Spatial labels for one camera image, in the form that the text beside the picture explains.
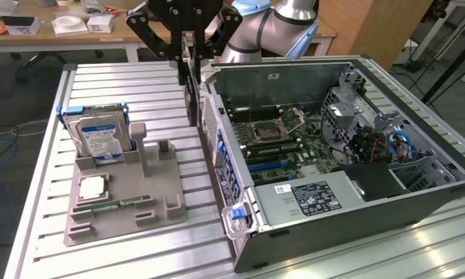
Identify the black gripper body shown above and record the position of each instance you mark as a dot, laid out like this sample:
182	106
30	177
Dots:
186	14

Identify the black GPU with metal bracket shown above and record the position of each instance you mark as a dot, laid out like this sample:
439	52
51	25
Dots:
194	101

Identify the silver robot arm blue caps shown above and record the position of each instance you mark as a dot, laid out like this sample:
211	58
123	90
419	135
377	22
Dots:
253	29

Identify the plain white carton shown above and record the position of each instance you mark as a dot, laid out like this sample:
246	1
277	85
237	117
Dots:
101	24

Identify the white square tape holder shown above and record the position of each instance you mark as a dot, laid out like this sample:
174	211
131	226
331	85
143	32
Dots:
70	26

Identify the open socket cover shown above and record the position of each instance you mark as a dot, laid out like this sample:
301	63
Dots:
294	117

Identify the CPU socket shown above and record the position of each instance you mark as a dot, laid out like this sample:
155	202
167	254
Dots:
267	132

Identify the wooden desk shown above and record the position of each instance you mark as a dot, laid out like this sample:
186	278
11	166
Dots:
43	40

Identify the hard disk in blue caddy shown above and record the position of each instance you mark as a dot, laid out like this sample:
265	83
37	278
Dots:
99	139

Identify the black office chair base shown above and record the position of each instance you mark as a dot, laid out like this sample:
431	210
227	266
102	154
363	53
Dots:
35	62

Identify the blue card retention latch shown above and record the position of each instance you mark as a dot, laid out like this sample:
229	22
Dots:
227	162

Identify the silver drive cage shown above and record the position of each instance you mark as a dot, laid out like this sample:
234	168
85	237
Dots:
346	110

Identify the white box with black top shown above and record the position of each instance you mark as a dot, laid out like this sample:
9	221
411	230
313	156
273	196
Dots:
23	26

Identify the blue expansion slot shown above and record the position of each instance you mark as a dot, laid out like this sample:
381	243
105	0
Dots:
266	167

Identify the orange packet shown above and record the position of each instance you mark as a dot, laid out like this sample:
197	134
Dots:
1	29

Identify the green motherboard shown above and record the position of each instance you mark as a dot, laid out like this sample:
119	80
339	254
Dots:
314	151

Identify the grey parts rack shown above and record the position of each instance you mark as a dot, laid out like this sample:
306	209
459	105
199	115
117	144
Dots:
139	189

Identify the black power adapter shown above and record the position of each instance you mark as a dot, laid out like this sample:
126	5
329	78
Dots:
414	66

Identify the silver CPU chip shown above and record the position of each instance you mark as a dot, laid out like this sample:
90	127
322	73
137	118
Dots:
93	188

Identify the green RAM stick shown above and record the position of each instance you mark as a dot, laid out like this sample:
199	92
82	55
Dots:
109	205

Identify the grey power supply unit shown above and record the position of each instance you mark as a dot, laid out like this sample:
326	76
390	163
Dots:
279	206

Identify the black slanted pole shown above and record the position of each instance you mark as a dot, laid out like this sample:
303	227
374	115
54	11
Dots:
450	67

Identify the black plastic air shroud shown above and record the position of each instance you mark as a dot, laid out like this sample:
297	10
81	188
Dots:
377	180

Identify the silver disk bay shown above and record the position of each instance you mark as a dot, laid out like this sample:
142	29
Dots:
423	174

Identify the open black PC case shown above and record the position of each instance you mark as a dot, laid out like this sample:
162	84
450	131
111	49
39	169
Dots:
334	226

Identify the white desk frame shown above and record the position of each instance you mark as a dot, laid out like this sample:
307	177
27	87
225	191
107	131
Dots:
455	26

